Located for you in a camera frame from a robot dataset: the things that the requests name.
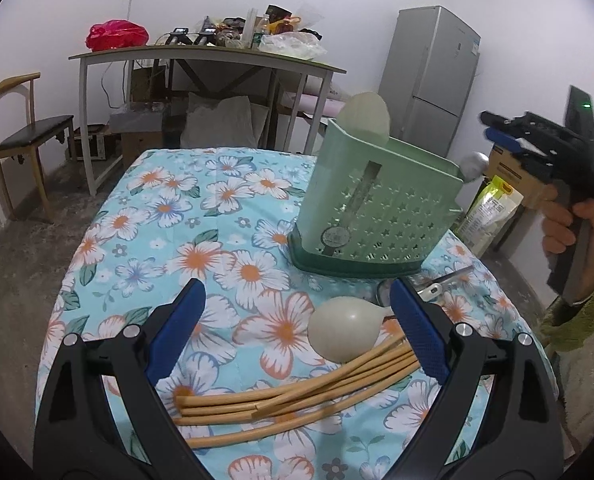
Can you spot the grey pillow under desk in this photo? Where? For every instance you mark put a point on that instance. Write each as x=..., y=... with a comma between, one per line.
x=229, y=123

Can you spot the grey desk table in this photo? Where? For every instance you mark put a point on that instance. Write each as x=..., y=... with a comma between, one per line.
x=254, y=58

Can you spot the floral blue tablecloth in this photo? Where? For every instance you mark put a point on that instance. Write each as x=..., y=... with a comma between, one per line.
x=223, y=217

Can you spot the silver refrigerator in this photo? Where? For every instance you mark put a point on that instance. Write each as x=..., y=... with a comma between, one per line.
x=428, y=75

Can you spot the yellow plastic bag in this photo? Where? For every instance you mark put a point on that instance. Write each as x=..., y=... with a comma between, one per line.
x=288, y=24

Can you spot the steel ladle spoon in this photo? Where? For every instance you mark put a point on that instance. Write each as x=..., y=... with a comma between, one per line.
x=473, y=166

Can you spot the yellow green rice bag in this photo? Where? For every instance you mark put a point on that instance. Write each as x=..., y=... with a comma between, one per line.
x=492, y=208

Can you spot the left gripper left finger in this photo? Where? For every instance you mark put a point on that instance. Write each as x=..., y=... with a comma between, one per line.
x=76, y=436

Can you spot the steel knife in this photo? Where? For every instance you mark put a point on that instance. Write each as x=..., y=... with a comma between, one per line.
x=453, y=276

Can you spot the right hand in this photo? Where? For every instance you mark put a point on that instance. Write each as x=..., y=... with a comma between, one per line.
x=557, y=236

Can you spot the red plastic bag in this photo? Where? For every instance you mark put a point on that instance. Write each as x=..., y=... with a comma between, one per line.
x=116, y=34

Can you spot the green fleece sleeve forearm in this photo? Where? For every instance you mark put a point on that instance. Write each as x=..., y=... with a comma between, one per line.
x=567, y=335

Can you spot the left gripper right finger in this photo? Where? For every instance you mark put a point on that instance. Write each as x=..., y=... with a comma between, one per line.
x=519, y=436

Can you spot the clear plastic bag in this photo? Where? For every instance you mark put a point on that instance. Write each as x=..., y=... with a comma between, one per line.
x=301, y=45

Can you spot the small white ceramic spoon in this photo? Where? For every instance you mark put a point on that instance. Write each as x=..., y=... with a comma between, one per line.
x=343, y=328

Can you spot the wooden chair black seat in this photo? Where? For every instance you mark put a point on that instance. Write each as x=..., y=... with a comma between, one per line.
x=25, y=143

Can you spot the cardboard box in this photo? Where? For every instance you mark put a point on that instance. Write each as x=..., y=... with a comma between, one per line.
x=502, y=164

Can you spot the green plastic utensil holder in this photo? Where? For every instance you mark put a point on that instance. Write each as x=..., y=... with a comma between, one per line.
x=373, y=211

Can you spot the large white ceramic spoon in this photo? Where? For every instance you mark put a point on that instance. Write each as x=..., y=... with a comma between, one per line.
x=366, y=116

